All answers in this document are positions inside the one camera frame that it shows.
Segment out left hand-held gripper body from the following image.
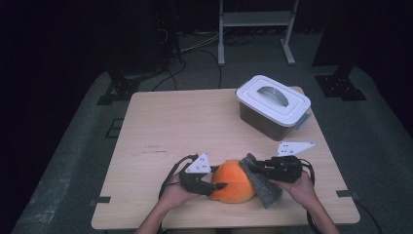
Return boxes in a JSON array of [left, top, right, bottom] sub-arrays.
[[179, 151, 216, 197]]

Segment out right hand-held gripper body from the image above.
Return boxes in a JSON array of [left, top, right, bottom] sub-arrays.
[[267, 140, 316, 184]]

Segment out orange plush toy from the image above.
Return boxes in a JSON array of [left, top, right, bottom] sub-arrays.
[[208, 159, 257, 205]]

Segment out grey cloth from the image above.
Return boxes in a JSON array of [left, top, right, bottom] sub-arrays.
[[239, 152, 283, 210]]

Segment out brown transparent storage box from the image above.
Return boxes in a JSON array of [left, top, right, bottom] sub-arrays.
[[239, 101, 312, 142]]

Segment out white lid with grey handle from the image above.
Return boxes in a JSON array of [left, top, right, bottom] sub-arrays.
[[236, 74, 312, 129]]

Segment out person's left hand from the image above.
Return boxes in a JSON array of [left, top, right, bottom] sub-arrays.
[[159, 174, 205, 211]]

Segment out person's right hand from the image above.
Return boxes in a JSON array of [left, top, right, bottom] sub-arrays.
[[271, 172, 318, 211]]

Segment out white metal stand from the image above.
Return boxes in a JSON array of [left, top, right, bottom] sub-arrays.
[[217, 0, 300, 67]]

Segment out left hand-held gripper cable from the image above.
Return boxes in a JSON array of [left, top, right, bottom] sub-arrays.
[[158, 153, 200, 234]]

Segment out hand-held gripper cable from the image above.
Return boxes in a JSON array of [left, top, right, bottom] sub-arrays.
[[297, 158, 326, 234], [158, 153, 200, 234]]

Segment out right hand-held gripper cable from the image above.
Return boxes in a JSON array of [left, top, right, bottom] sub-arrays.
[[297, 158, 326, 234]]

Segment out black floor cable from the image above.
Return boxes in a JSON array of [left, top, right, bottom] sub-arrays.
[[179, 48, 224, 91], [353, 197, 385, 234]]

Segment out black stand with base plate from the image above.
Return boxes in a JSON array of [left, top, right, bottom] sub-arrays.
[[96, 0, 183, 106], [312, 0, 368, 102]]

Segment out white floor cables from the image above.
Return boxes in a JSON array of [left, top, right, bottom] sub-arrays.
[[178, 30, 222, 55]]

